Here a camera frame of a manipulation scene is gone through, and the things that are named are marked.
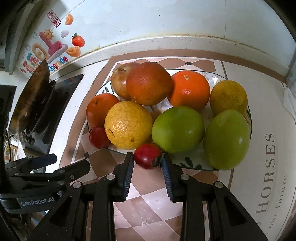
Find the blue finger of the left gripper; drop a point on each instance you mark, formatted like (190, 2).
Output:
(33, 163)

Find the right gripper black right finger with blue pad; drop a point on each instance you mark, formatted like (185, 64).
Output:
(228, 219)

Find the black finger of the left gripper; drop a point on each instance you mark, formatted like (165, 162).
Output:
(64, 175)

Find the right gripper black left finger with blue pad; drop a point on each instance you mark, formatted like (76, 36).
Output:
(67, 219)

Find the red cherry tomato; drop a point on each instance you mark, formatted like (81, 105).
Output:
(98, 138)
(147, 156)

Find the orange tangerine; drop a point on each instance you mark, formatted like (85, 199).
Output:
(98, 108)

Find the green apple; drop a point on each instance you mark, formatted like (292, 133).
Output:
(178, 129)
(226, 140)

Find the yellow citrus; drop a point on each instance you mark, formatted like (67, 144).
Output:
(128, 125)
(228, 94)

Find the brown-red apple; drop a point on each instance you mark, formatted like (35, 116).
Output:
(118, 79)

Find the dark red-orange tangerine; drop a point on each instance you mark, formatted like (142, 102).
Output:
(149, 83)

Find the bright orange front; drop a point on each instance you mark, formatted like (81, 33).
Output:
(189, 89)

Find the black gas stove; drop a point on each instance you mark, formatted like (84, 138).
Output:
(37, 138)

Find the black frying pan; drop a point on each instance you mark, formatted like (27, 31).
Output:
(31, 96)

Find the checkered horses table mat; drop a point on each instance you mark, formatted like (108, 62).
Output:
(264, 182)

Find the oval floral ceramic plate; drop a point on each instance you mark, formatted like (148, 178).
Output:
(194, 159)

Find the white tissue paper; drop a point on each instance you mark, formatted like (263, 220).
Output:
(289, 102)

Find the black range hood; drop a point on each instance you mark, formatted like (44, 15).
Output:
(16, 17)

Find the colourful wall sticker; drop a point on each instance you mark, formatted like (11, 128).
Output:
(53, 38)

